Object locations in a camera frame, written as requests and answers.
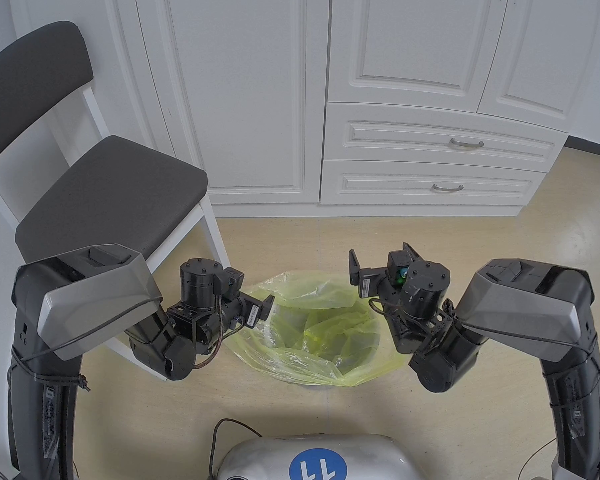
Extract white chair grey cushions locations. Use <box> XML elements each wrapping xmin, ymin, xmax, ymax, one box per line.
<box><xmin>0</xmin><ymin>20</ymin><xmax>231</xmax><ymax>369</ymax></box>

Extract white wardrobe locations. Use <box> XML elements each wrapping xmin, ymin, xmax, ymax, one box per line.
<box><xmin>7</xmin><ymin>0</ymin><xmax>600</xmax><ymax>219</ymax></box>

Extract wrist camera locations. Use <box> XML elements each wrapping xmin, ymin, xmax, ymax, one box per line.
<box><xmin>386</xmin><ymin>241</ymin><xmax>423</xmax><ymax>289</ymax></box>
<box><xmin>221</xmin><ymin>266</ymin><xmax>245</xmax><ymax>299</ymax></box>

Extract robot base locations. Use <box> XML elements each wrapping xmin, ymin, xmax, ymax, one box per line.
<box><xmin>215</xmin><ymin>433</ymin><xmax>426</xmax><ymax>480</ymax></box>

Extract black cable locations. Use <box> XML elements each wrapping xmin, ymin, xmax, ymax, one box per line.
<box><xmin>207</xmin><ymin>418</ymin><xmax>263</xmax><ymax>480</ymax></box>
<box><xmin>522</xmin><ymin>435</ymin><xmax>561</xmax><ymax>480</ymax></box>

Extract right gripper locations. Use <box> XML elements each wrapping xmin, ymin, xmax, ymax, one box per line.
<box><xmin>349</xmin><ymin>249</ymin><xmax>396</xmax><ymax>300</ymax></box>

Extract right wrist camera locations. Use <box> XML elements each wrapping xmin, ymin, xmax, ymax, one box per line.
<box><xmin>386</xmin><ymin>241</ymin><xmax>423</xmax><ymax>289</ymax></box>

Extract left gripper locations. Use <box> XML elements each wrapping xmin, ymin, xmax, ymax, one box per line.
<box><xmin>219</xmin><ymin>294</ymin><xmax>276</xmax><ymax>333</ymax></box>

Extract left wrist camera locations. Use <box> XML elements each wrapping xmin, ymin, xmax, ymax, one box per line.
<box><xmin>221</xmin><ymin>266</ymin><xmax>245</xmax><ymax>299</ymax></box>

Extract yellow plastic bag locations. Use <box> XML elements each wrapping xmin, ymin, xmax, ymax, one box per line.
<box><xmin>225</xmin><ymin>269</ymin><xmax>406</xmax><ymax>387</ymax></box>

